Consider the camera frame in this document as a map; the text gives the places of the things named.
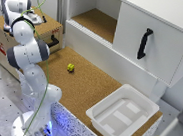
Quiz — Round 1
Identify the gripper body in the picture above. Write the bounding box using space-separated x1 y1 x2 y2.
25 9 48 26

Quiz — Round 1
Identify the yellow block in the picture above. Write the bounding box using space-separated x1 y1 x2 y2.
66 63 76 73

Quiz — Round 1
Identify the white cabinet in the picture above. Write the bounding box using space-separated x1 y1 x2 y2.
61 0 183 107

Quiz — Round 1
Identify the white sliding door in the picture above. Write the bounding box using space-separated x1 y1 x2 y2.
110 0 183 89

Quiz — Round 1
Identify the white plastic box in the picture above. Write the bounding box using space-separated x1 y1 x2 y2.
83 81 163 136

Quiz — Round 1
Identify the black drawer handle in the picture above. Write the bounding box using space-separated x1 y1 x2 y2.
47 33 60 49

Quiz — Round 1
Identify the green cable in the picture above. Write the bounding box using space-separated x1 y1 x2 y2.
12 0 57 136

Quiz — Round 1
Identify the black door handle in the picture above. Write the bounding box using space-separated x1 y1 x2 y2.
136 27 155 62

